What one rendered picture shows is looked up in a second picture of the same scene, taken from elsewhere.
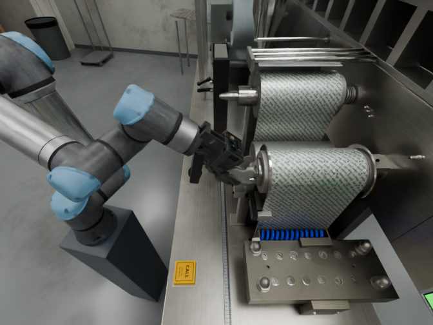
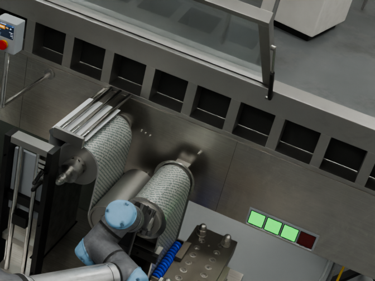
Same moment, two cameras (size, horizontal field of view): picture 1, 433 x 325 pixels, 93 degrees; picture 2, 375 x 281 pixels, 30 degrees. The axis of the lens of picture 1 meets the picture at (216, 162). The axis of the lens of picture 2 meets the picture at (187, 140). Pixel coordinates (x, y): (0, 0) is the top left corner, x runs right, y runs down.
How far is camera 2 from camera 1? 177 cm
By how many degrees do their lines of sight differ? 59
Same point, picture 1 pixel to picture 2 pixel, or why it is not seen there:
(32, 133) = (99, 271)
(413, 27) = (151, 77)
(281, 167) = (160, 204)
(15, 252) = not seen: outside the picture
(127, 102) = (133, 210)
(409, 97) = (174, 119)
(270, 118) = (102, 177)
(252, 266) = not seen: outside the picture
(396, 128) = (176, 139)
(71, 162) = (131, 267)
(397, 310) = not seen: outside the picture
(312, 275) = (202, 270)
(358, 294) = (225, 257)
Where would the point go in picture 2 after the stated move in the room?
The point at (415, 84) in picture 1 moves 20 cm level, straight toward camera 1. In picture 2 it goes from (173, 110) to (196, 144)
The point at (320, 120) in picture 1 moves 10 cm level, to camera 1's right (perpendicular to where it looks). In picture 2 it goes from (124, 156) to (136, 144)
